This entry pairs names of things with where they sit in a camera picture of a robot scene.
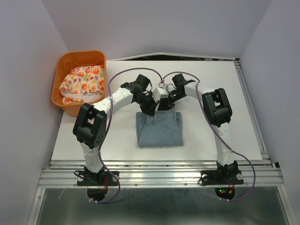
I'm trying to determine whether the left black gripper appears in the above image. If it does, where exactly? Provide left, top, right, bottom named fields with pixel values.
left=135, top=92, right=159, bottom=116

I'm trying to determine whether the blue denim skirt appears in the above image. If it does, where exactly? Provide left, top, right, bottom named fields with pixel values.
left=135, top=111, right=183, bottom=148

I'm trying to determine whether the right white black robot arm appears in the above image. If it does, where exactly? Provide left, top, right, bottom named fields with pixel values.
left=158, top=73, right=237, bottom=186

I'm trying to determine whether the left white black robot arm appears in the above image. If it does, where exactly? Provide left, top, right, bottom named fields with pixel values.
left=73, top=75, right=158, bottom=186

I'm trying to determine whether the floral orange white skirt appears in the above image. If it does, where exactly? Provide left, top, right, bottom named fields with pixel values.
left=59, top=65, right=105, bottom=105

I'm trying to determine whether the orange plastic basket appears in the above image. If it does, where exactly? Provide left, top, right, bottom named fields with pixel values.
left=51, top=50, right=109, bottom=117

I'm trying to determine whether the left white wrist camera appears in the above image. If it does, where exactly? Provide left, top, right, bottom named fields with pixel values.
left=152, top=87, right=169, bottom=102

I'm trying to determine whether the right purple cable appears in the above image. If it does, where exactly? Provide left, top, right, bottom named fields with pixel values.
left=163, top=71, right=256, bottom=203

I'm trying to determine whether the purple cable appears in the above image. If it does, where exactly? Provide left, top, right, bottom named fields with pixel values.
left=98, top=67, right=166, bottom=204
left=163, top=71, right=256, bottom=203

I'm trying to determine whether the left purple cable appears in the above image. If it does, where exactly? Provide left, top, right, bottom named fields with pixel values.
left=98, top=67, right=166, bottom=204

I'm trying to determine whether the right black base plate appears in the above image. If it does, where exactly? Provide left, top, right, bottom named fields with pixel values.
left=198, top=170, right=244, bottom=186

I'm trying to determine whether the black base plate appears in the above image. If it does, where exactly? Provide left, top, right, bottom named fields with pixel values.
left=198, top=170, right=244, bottom=186
left=76, top=171, right=118, bottom=187

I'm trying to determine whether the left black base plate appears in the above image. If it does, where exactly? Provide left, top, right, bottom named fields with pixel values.
left=76, top=171, right=118, bottom=187

